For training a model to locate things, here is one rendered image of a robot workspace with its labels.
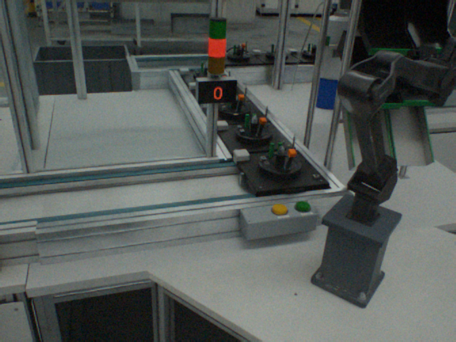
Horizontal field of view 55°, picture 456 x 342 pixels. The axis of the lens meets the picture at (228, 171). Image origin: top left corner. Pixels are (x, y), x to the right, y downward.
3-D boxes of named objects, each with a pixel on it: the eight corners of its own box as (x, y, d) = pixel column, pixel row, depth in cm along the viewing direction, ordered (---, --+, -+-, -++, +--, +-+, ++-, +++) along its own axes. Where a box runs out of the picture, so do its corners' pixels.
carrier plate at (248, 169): (328, 188, 135) (330, 182, 134) (256, 197, 129) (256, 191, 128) (296, 154, 155) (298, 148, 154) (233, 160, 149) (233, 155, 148)
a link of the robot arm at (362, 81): (366, 92, 75) (388, 70, 77) (333, 81, 80) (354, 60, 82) (384, 198, 98) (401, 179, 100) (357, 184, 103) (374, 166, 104)
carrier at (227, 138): (295, 152, 156) (299, 120, 150) (231, 158, 150) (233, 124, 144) (271, 126, 176) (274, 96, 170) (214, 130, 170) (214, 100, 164)
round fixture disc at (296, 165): (308, 176, 137) (309, 171, 136) (266, 181, 133) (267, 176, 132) (290, 157, 148) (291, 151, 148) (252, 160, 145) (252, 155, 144)
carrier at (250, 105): (271, 125, 177) (273, 96, 171) (213, 129, 170) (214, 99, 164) (251, 105, 197) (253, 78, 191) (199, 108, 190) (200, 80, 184)
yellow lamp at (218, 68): (226, 73, 130) (226, 57, 128) (210, 74, 129) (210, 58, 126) (222, 69, 134) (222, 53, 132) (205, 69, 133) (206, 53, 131)
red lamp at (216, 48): (226, 57, 128) (227, 40, 125) (210, 57, 126) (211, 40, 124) (222, 53, 132) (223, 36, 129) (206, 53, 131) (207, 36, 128)
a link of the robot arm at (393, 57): (372, 104, 77) (395, 43, 74) (334, 90, 83) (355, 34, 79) (437, 117, 97) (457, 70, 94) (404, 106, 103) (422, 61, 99)
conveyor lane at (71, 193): (324, 212, 139) (329, 185, 135) (43, 250, 117) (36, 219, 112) (289, 169, 163) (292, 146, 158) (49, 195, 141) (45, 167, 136)
